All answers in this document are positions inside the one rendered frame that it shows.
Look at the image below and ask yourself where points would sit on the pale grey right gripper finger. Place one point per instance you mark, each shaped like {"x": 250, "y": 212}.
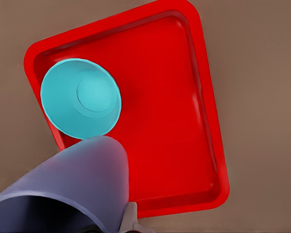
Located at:
{"x": 131, "y": 218}

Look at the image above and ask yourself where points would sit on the turquoise bowl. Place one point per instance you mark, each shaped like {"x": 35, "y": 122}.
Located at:
{"x": 80, "y": 99}

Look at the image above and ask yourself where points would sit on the red plastic tray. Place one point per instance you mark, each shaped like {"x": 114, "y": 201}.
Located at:
{"x": 165, "y": 102}

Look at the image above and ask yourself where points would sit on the purple-grey cup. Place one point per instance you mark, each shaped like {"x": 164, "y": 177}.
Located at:
{"x": 72, "y": 179}

